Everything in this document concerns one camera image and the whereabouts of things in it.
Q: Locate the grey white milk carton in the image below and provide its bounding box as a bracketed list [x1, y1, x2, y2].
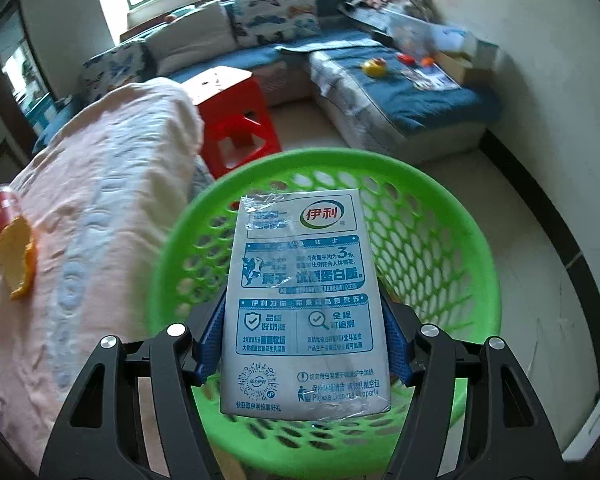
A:
[220, 188, 391, 422]

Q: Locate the pink blanket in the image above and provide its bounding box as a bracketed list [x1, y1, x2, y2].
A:
[0, 78, 204, 471]

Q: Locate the green plastic mesh basket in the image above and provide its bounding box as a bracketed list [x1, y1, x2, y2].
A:
[146, 148, 502, 479]

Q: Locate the butterfly print cushion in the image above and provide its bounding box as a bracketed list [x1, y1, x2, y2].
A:
[232, 0, 322, 48]

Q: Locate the red plastic stool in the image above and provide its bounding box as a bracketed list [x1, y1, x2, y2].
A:
[183, 66, 282, 179]

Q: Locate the white cushion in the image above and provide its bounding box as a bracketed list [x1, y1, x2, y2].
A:
[145, 0, 237, 76]

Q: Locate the butterfly cushion at left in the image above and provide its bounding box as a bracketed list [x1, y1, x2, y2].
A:
[80, 40, 151, 105]

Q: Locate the clear plastic storage bin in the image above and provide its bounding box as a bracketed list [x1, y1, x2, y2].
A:
[382, 10, 467, 58]

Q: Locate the blue sofa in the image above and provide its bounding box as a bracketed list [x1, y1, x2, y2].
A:
[32, 0, 502, 166]

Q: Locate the cardboard box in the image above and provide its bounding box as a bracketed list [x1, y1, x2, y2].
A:
[434, 40, 500, 87]

